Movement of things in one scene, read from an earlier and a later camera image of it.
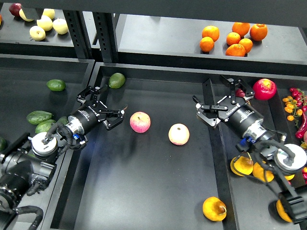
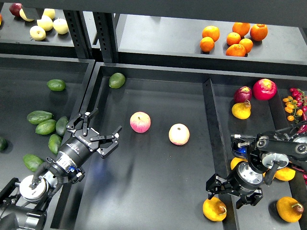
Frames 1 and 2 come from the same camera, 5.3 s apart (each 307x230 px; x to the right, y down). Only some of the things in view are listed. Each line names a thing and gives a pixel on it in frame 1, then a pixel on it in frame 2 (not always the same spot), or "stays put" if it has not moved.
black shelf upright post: (106, 24) stays put
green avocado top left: (56, 85) stays put
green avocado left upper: (36, 116) stays put
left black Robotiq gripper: (85, 119) → (78, 147)
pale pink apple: (179, 134) stays put
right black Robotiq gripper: (247, 119) → (244, 179)
